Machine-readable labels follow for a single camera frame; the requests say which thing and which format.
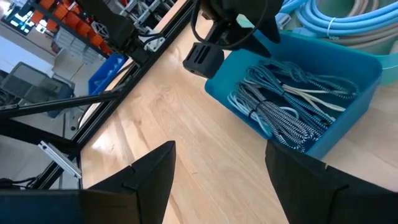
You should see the light blue cable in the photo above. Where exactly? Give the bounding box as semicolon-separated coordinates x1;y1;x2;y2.
275;0;398;40

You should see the teal braided USB cable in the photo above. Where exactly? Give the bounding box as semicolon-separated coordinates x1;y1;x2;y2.
244;58;360;127

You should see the beige cable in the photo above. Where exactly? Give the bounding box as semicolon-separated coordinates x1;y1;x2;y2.
320;0;398;56

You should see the grey mesh office chair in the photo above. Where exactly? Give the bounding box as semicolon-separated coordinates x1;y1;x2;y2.
0;61;75;119

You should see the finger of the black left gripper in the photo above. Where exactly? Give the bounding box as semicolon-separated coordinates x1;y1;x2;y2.
260;11;282;44
236;29;271;58

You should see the blue floor bin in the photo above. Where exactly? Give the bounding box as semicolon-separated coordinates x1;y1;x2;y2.
88;52;129;96

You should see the black table frame rail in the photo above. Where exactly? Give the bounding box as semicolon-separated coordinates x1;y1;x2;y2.
29;0;201;191

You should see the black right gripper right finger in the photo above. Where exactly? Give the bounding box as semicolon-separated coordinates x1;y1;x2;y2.
265;139;398;224

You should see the navy white braided USB cable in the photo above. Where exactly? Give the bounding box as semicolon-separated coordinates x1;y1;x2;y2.
231;82;324;154

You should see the white arm base bracket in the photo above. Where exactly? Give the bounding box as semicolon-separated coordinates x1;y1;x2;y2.
136;26;166;53

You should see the black upright frame post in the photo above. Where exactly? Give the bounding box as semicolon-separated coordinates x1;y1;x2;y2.
0;118;81;154

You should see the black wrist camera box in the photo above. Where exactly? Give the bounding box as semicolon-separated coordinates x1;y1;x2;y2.
182;42;225;79

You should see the blue plastic bin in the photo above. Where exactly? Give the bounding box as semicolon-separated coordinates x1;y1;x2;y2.
204;29;383;160

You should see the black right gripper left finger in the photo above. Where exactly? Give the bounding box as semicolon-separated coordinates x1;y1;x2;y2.
0;140;177;224

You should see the black diagonal frame brace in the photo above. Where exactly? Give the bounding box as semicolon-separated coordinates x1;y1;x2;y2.
0;91;124;121

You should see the silver aluminium bracket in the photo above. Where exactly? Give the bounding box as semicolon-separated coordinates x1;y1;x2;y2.
37;140;83;180

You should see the translucent green plastic bin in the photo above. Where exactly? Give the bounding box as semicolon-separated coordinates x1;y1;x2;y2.
273;0;398;86

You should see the shelf with red bins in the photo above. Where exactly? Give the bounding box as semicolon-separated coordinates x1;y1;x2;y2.
6;0;175;68

